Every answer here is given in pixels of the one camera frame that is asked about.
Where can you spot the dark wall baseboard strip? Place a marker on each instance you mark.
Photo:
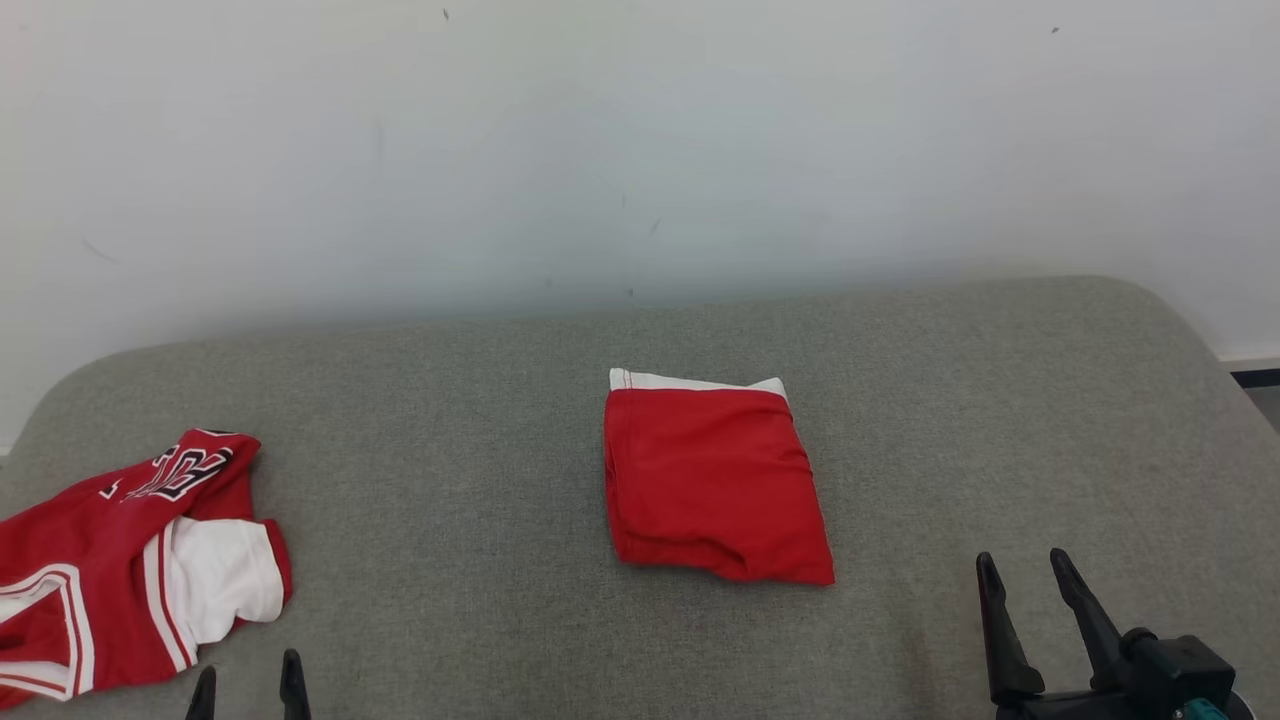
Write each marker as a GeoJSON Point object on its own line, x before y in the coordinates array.
{"type": "Point", "coordinates": [1255, 377]}

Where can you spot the red shorts with white stripe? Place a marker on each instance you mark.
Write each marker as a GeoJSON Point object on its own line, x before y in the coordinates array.
{"type": "Point", "coordinates": [710, 480]}

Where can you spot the red white jersey shirt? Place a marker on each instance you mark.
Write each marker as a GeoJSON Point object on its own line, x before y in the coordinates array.
{"type": "Point", "coordinates": [90, 560]}

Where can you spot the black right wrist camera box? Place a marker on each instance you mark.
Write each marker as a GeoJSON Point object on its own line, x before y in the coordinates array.
{"type": "Point", "coordinates": [1180, 670]}

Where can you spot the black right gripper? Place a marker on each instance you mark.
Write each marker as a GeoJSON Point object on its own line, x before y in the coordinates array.
{"type": "Point", "coordinates": [1070, 708]}

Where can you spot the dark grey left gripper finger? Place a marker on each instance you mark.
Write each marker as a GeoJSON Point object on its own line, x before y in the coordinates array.
{"type": "Point", "coordinates": [294, 695]}
{"type": "Point", "coordinates": [203, 700]}

